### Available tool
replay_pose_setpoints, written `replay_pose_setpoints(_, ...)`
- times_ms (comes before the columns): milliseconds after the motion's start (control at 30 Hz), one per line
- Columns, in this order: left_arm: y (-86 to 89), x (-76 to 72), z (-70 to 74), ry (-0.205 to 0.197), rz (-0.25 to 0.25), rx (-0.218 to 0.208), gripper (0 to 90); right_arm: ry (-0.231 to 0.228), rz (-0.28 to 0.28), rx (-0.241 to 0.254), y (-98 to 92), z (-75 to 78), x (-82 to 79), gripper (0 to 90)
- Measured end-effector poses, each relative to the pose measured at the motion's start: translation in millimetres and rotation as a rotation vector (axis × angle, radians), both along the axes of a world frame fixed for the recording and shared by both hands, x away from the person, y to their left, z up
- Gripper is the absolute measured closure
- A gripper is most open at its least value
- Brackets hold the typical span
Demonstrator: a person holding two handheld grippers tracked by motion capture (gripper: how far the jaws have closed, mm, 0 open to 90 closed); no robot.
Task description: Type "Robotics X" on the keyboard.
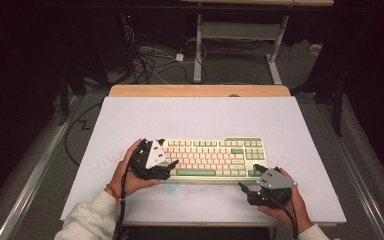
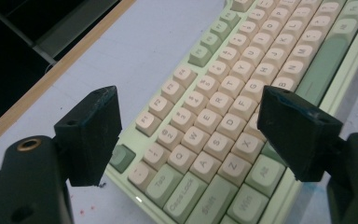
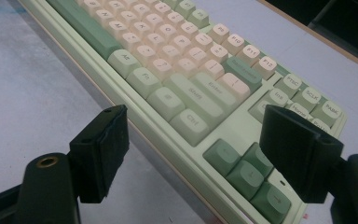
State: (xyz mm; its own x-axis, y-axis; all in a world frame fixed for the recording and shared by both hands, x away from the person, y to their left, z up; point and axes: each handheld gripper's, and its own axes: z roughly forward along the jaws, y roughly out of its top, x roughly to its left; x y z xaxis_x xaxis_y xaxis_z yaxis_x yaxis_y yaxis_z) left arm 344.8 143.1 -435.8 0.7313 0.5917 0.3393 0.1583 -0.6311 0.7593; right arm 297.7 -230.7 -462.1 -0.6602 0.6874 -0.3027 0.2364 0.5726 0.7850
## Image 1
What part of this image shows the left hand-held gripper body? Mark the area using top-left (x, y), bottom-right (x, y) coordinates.
top-left (129, 138), bottom-right (173, 181)

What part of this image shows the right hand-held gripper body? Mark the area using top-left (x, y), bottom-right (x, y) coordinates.
top-left (246, 167), bottom-right (299, 210)

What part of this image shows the cream pink green keyboard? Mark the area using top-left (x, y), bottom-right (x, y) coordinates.
top-left (155, 136), bottom-right (271, 185)

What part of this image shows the person's right hand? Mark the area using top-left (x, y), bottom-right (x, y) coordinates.
top-left (257, 167), bottom-right (314, 234)

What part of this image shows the person's left hand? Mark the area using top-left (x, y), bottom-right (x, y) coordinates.
top-left (108, 138), bottom-right (163, 200)

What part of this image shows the white foam board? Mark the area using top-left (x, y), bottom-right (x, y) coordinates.
top-left (59, 95), bottom-right (348, 225)

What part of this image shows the black metal stand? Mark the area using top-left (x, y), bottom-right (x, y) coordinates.
top-left (332, 76), bottom-right (345, 138)
top-left (58, 66), bottom-right (71, 127)

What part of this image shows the small white floor box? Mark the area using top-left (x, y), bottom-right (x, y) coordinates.
top-left (309, 43), bottom-right (324, 57)

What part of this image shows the right hand-held gripper black cable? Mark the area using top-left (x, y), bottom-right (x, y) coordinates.
top-left (264, 193), bottom-right (300, 240)

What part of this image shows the hand-held gripper black cable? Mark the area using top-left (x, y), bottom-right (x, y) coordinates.
top-left (264, 193), bottom-right (300, 240)
top-left (114, 166), bottom-right (132, 240)

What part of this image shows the orange bracelet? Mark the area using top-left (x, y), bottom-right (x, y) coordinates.
top-left (104, 183), bottom-right (123, 206)

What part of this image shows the left hand-held gripper black cable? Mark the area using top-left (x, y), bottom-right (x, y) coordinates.
top-left (114, 166), bottom-right (132, 240)

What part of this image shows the tangle of black floor cables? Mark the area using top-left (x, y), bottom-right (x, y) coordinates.
top-left (119, 24), bottom-right (208, 86)

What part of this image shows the aluminium floor rail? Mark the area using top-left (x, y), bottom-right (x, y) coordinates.
top-left (316, 99), bottom-right (384, 240)
top-left (0, 94), bottom-right (81, 240)

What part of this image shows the long black floor cable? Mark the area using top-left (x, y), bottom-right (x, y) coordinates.
top-left (63, 102), bottom-right (103, 168)

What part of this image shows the white metal desk frame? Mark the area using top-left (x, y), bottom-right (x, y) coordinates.
top-left (179, 0), bottom-right (335, 85)

